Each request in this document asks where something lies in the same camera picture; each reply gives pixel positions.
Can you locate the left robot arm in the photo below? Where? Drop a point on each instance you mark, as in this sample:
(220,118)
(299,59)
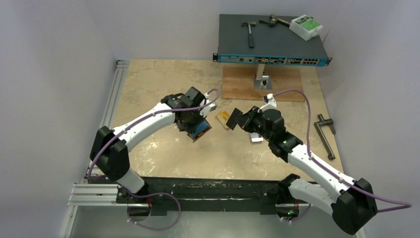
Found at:
(111,147)

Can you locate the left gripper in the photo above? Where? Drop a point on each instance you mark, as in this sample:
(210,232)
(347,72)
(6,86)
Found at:
(189,129)

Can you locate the blue network switch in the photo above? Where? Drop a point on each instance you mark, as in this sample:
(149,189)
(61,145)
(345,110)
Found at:
(276,45)

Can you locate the brown wooden board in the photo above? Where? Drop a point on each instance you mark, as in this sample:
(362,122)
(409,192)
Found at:
(239,83)

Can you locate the silver white cards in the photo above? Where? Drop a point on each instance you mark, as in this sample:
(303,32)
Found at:
(256,138)

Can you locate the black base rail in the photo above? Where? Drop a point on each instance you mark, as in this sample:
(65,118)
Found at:
(161,195)

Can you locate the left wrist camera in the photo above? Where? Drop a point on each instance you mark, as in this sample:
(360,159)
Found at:
(207,106)

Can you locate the grey metal clamp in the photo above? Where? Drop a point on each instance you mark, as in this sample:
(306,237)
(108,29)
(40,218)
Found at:
(318,126)

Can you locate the white green box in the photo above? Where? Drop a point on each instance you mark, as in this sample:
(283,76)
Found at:
(305,27)

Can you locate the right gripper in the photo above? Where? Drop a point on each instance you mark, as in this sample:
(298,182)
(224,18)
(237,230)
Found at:
(244,119)

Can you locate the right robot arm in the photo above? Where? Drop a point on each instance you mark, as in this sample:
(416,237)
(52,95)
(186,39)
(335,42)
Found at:
(335,193)

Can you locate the silver metal stand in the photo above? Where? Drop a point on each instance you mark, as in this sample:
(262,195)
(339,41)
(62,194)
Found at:
(262,80)

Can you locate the hammer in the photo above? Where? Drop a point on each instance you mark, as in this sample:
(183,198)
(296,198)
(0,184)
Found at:
(250,35)

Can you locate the black metal tool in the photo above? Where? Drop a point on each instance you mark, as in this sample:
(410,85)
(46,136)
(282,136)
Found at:
(274,20)

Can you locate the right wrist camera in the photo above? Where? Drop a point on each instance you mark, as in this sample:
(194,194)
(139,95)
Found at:
(269,103)

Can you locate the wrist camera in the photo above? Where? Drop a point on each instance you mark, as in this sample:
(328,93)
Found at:
(207,106)
(269,103)

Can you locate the brown leather card holder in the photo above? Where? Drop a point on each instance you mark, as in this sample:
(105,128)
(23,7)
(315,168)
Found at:
(200,131)

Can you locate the orange card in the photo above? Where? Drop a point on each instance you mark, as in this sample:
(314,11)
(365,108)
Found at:
(223,118)

